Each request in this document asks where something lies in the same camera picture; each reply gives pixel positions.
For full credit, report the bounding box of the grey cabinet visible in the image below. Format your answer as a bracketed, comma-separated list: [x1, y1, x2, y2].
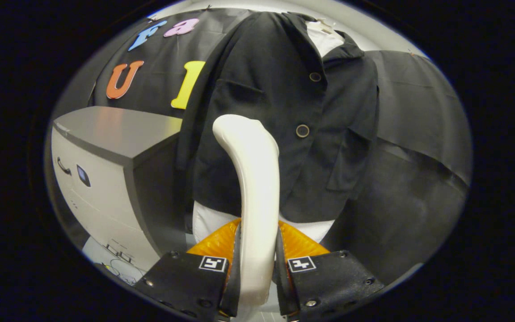
[51, 106, 195, 273]

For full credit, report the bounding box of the black suit jacket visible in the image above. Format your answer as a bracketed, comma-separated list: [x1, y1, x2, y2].
[176, 11, 380, 224]

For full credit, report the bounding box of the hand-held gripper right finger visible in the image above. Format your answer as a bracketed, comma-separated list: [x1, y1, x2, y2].
[277, 220, 385, 322]

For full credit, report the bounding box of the white garment steamer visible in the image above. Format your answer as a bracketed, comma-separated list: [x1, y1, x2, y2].
[212, 114, 281, 320]

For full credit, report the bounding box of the white mannequin torso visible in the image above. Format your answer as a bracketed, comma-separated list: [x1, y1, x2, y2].
[192, 20, 345, 244]

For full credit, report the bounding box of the black backdrop cloth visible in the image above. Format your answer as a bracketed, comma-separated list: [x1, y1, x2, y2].
[90, 8, 253, 119]
[320, 50, 473, 284]

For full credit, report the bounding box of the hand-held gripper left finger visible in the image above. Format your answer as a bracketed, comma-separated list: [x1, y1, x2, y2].
[133, 218, 242, 321]

